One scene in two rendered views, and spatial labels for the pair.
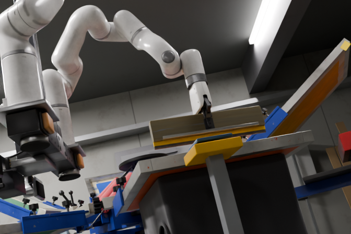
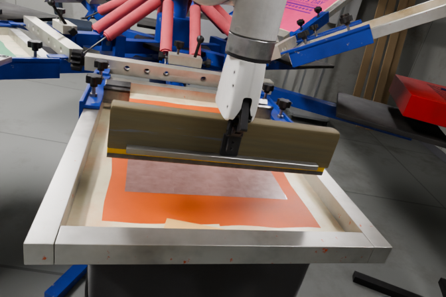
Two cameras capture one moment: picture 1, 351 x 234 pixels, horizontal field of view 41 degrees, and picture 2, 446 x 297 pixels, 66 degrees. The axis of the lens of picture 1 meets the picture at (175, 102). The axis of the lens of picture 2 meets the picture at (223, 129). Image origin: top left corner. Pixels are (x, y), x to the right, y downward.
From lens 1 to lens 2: 1.24 m
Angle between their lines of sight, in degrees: 42
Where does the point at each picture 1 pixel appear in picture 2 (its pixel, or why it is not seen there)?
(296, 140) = (356, 258)
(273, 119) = (352, 40)
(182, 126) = (176, 134)
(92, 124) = not seen: outside the picture
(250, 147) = (271, 255)
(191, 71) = (247, 27)
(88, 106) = not seen: outside the picture
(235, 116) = (285, 142)
